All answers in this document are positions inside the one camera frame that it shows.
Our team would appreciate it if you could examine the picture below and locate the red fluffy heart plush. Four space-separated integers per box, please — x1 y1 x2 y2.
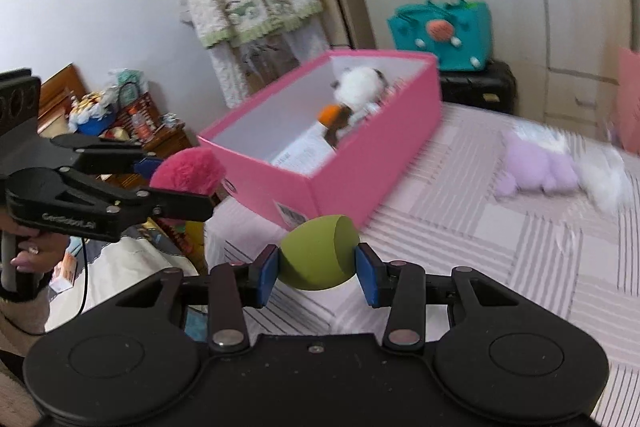
150 146 226 208

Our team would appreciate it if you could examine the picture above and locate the green makeup sponge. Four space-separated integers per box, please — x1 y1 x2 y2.
279 215 360 291

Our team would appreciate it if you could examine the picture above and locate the orange makeup sponge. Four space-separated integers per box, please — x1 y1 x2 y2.
318 104 342 128

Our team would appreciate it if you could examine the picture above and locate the white brown plush animal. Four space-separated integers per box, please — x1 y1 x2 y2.
324 66 390 148

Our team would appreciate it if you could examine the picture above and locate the person's left hand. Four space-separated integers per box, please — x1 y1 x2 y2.
1 211 70 273

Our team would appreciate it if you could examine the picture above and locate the cluttered wooden side shelf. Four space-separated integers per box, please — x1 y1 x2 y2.
37 63 196 188

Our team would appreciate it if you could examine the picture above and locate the white paper in box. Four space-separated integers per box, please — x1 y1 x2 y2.
271 122 335 176

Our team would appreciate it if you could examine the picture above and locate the pink cardboard shoe box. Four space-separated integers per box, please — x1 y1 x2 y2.
198 50 442 229

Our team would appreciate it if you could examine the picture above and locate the purple plush toy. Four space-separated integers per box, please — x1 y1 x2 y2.
495 131 579 198

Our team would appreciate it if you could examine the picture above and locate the black suitcase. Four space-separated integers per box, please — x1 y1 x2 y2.
440 61 518 115

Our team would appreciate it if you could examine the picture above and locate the white fluffy plush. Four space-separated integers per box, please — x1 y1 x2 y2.
528 126 632 213

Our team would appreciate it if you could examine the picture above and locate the teal felt handbag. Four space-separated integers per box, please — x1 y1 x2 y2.
387 0 492 72

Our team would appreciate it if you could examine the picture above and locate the pink paper gift bag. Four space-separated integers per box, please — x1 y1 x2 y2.
614 48 640 154

